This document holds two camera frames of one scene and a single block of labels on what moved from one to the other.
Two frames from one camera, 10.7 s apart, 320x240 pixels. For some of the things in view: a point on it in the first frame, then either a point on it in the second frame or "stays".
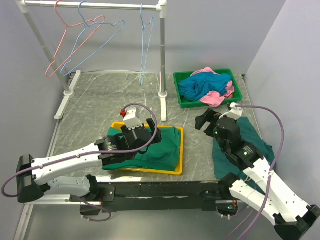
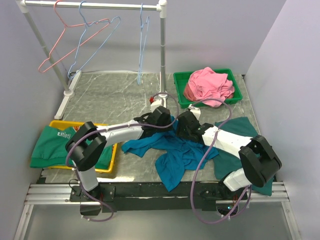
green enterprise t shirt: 163,155 to 48,147
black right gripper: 210,116 to 180,132
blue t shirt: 199,84 to 176,153
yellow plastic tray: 179,170 to 67,124
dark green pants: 251,134 stays
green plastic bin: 179,76 stays
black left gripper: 157,137 to 168,128
